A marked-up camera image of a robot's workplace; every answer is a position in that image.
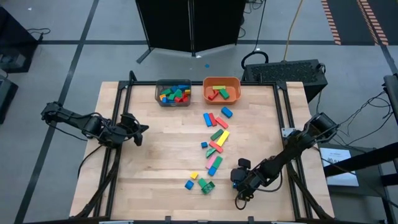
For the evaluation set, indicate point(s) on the long light green block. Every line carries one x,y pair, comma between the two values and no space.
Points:
219,87

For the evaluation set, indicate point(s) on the long pink block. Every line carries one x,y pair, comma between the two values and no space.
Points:
211,161

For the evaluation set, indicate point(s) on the black computer case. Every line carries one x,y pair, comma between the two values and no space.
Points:
286,74

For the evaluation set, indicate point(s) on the red arch block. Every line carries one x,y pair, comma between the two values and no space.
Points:
213,95

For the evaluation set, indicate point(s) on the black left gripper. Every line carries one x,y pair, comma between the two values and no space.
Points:
126,127

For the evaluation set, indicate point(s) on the green triangle block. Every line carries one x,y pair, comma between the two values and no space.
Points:
171,97

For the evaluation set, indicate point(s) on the small green cube block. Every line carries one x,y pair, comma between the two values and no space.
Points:
178,93

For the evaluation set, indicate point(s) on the green semicircle block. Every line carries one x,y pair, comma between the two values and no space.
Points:
210,152

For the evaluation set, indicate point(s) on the small yellow cube block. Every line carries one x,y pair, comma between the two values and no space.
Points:
187,91
194,175
162,97

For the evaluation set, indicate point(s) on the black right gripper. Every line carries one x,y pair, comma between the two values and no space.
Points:
244,180

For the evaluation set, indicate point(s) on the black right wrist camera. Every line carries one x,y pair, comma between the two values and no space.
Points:
244,162

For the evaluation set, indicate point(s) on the black divider panel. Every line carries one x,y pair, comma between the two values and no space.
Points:
192,25

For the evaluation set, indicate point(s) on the large blue block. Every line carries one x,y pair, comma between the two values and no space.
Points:
227,112

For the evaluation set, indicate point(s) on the long blue block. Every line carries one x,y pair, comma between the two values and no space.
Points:
207,119

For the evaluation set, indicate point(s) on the orange plastic bin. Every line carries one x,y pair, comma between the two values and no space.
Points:
234,91

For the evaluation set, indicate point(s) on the long red block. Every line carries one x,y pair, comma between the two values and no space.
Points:
222,123
216,147
212,119

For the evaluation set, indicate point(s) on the blue rectangular block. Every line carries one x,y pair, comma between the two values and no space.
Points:
183,87

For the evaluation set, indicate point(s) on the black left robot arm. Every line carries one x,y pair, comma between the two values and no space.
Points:
71,119

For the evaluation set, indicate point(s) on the medium green block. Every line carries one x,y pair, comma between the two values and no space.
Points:
202,182

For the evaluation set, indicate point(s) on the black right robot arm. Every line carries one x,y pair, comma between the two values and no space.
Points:
298,143

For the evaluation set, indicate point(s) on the green studded plastic brick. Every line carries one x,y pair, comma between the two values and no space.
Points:
208,187

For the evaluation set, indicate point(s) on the black equipment case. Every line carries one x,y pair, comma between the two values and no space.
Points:
6,93

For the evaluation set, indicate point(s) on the grey translucent plastic bin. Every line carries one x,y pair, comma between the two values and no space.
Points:
172,81

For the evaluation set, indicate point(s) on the black aluminium table frame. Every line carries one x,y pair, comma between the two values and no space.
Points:
140,82

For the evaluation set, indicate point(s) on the black side table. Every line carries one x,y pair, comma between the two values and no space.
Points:
367,158

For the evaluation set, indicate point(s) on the white paper sheet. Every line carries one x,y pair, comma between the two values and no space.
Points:
339,168

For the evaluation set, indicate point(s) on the small red cube block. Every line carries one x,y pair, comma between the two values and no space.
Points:
178,99
185,99

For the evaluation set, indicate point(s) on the green rectangular block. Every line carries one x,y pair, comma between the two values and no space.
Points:
166,92
224,93

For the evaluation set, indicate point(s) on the long yellow block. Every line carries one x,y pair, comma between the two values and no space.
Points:
223,138

